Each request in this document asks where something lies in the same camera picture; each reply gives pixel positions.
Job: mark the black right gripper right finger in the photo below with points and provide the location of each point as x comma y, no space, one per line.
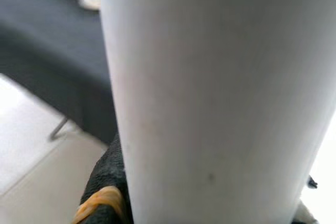
305,216

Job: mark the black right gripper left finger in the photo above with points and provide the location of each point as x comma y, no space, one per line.
110,171

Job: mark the white plastic table leg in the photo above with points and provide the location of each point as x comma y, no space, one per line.
210,90

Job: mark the yellow rubber band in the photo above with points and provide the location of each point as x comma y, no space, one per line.
105,195

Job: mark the grey metal folding table frame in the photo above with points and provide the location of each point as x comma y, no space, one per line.
59,129

